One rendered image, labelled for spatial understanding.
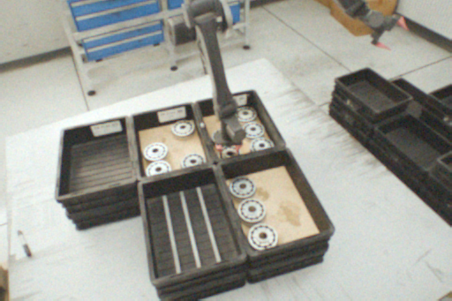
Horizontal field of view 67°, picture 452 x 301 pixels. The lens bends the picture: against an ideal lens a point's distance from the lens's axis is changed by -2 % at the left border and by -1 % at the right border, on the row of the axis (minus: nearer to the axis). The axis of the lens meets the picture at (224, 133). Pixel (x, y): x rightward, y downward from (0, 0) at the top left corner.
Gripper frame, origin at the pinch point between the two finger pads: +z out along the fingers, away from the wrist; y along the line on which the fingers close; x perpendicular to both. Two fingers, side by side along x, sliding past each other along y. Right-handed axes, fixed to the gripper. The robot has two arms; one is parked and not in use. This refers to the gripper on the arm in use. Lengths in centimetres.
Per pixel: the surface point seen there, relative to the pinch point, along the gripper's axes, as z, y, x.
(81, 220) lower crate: 11, -62, -14
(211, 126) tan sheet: 4.1, -4.2, 21.3
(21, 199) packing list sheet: 18, -93, 8
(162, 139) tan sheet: 4.3, -27.1, 18.1
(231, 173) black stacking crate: 0.8, -1.0, -11.1
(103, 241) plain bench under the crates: 18, -55, -21
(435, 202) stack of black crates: 50, 109, -14
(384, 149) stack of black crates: 47, 100, 25
